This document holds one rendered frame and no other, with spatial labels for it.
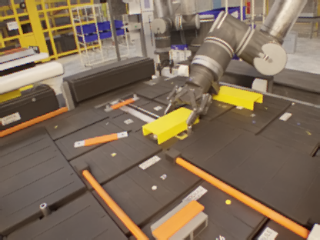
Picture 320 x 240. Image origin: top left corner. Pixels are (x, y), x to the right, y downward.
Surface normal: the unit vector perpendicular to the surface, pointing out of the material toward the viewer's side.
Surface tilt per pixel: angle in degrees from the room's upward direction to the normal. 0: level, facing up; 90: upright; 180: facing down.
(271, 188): 0
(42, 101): 90
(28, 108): 90
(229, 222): 0
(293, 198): 0
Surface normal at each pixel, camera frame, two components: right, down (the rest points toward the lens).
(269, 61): -0.33, 0.47
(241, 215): -0.11, -0.88
